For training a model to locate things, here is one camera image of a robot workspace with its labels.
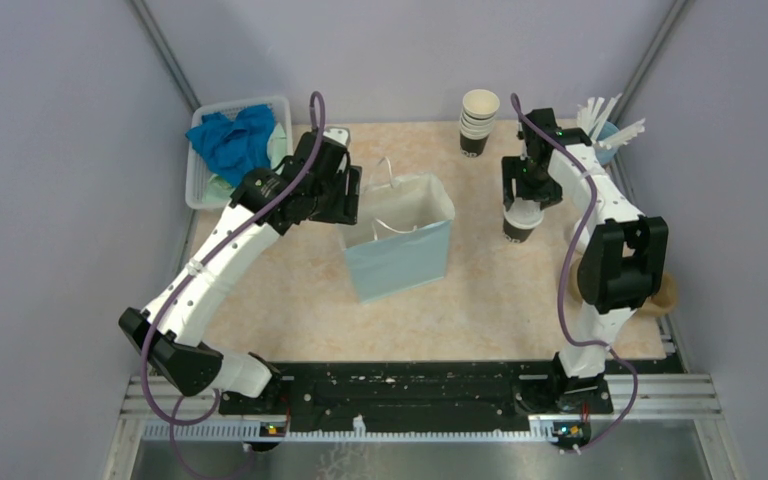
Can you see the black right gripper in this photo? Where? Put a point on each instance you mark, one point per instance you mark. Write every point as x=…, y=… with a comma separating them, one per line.
x=512, y=166

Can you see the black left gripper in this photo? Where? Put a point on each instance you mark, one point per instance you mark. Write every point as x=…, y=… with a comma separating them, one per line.
x=345, y=208

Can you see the translucent plastic cup lid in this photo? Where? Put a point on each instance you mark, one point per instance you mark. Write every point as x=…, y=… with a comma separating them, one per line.
x=524, y=214

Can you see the light blue paper bag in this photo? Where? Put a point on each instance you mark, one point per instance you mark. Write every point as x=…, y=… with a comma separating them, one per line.
x=402, y=236

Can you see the stack of paper cups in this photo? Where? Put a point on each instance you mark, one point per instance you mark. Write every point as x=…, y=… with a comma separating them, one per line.
x=478, y=114

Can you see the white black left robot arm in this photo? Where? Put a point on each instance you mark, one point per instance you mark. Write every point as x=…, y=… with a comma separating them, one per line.
x=316, y=183

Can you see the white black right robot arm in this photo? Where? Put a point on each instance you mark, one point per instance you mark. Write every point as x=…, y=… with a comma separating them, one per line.
x=615, y=259

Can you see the blue straw holder cup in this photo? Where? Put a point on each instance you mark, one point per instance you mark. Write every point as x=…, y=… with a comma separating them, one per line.
x=605, y=155

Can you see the white wrapped straws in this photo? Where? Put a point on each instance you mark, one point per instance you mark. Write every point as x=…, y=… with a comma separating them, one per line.
x=593, y=118

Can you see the blue cloth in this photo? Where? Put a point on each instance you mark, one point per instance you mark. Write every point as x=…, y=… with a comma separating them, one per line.
x=233, y=148

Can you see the brown pulp cup carrier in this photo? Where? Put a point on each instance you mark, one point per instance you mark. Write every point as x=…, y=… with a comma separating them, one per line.
x=658, y=305

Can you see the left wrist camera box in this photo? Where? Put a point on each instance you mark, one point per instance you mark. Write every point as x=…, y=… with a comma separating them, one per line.
x=337, y=135

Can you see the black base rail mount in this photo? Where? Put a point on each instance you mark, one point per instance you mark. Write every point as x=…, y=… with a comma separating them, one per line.
x=413, y=397

